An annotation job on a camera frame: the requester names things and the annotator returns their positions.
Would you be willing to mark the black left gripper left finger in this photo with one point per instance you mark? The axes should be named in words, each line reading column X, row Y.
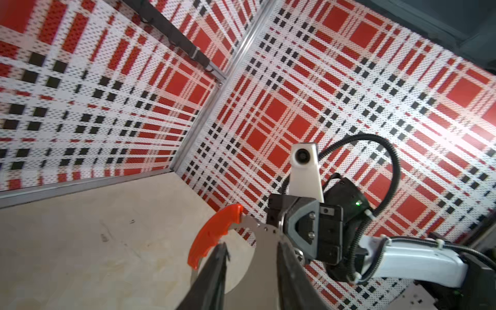
column 208, row 290

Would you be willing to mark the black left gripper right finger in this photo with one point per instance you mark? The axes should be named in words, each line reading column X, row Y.
column 294, row 288

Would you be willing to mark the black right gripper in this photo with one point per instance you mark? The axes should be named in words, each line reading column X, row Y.
column 321, row 231

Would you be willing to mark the metal keyring gauge red handle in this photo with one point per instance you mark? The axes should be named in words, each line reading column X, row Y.
column 251, row 279

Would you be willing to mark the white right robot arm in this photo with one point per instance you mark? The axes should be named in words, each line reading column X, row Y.
column 460, row 277

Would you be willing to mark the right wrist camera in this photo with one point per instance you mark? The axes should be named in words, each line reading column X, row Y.
column 304, row 179

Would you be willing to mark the black hook rail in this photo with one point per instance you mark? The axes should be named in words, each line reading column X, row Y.
column 148, row 14

